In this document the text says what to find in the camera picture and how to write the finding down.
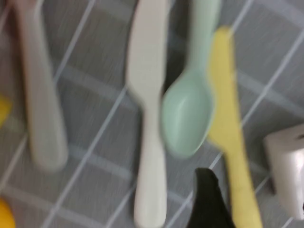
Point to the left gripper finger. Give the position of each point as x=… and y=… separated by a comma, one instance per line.
x=206, y=204

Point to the mint green plastic spoon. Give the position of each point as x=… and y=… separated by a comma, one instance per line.
x=187, y=114

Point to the yellow plastic knife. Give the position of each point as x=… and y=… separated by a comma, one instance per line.
x=225, y=95

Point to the cream white plastic knife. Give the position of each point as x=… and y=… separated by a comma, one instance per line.
x=147, y=71

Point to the grey plastic fork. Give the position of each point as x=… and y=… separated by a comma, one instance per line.
x=42, y=118

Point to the white box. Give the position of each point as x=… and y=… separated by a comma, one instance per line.
x=289, y=166

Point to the grey grid-pattern table mat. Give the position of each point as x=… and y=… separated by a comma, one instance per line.
x=95, y=71

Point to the yellow rubber duck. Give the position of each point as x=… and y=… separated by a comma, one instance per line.
x=6, y=213

